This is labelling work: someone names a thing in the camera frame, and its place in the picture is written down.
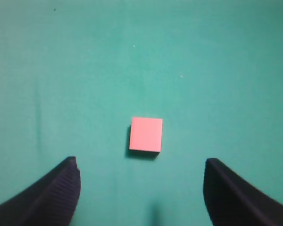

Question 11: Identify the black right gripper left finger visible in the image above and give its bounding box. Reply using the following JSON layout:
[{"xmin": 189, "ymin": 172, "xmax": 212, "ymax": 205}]
[{"xmin": 0, "ymin": 156, "xmax": 81, "ymax": 226}]

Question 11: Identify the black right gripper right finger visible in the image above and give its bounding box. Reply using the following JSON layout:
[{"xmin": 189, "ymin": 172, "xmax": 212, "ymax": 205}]
[{"xmin": 203, "ymin": 158, "xmax": 283, "ymax": 226}]

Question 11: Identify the pink cube column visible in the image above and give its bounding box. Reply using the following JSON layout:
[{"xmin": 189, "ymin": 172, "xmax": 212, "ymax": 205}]
[{"xmin": 129, "ymin": 116, "xmax": 163, "ymax": 153}]

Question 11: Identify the green cloth backdrop and cover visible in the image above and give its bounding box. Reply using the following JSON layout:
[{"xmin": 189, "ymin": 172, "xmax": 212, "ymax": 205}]
[{"xmin": 0, "ymin": 0, "xmax": 283, "ymax": 226}]

